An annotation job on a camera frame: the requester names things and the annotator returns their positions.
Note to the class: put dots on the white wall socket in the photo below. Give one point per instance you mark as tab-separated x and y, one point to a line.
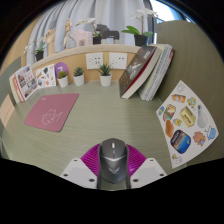
94	60
118	60

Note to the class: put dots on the pink horse figure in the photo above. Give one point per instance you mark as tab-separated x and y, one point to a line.
83	37

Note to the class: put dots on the white card with drawings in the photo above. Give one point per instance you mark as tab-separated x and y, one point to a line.
45	76

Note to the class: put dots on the dark grey computer mouse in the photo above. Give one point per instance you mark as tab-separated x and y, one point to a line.
113	163

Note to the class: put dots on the white sheet with colourful stickers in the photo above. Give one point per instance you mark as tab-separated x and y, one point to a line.
186	123

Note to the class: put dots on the wooden mannequin figure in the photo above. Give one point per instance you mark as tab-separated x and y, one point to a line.
67	31

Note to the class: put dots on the green desk partition panel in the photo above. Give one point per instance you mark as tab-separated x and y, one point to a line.
6	78
196	60

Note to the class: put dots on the black book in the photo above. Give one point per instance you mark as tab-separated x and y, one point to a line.
136	71

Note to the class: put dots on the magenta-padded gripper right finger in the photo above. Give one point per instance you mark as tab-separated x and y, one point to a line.
148	170

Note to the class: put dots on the black horse figure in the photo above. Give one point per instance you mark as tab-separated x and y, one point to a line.
110	34

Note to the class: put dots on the red and white magazine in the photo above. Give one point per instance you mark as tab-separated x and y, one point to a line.
26	82

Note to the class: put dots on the wooden hand model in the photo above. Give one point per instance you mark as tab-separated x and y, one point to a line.
50	38

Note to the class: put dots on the dark-framed window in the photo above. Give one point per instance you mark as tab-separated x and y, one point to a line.
165	10

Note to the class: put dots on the small succulent in white pot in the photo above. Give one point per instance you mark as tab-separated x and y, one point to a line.
63	81
105	80
79	80

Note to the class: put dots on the light grey curtain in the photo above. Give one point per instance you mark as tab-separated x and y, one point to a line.
110	13

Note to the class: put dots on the pink mouse pad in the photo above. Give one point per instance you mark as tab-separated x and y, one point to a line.
50	111

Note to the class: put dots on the beige card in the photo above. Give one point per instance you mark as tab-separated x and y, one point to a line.
6	111

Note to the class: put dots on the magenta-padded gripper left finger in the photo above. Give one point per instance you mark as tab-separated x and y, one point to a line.
78	170

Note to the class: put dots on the white orchid in black pot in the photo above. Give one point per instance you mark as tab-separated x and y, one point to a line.
39	55
97	40
140	40

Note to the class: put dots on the beige wooden ledge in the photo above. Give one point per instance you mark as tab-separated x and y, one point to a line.
76	52

